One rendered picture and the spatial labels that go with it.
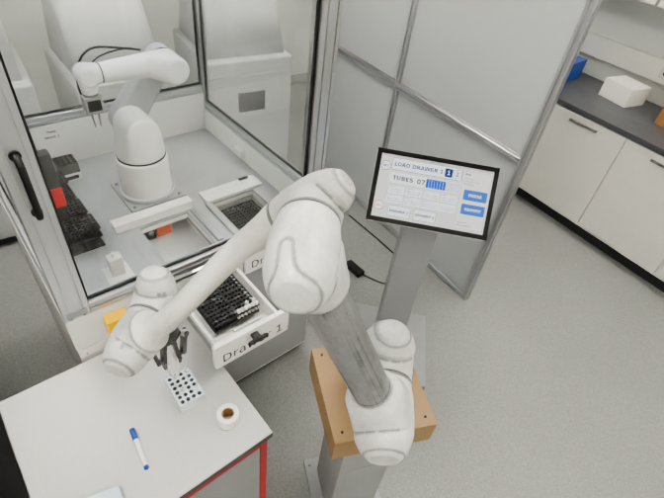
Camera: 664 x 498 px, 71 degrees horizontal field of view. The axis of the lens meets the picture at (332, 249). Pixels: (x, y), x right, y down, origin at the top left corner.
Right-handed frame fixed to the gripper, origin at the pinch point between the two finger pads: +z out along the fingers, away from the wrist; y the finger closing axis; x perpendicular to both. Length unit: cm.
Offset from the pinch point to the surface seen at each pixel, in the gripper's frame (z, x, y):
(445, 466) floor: 86, 62, -96
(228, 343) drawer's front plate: -5.8, 6.2, -16.7
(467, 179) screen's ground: -28, 1, -132
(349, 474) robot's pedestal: 45, 48, -41
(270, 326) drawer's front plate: -2.8, 5.6, -32.7
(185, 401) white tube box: 6.9, 9.9, 1.1
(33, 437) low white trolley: 10.3, -6.1, 41.1
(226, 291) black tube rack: -3.6, -15.6, -27.7
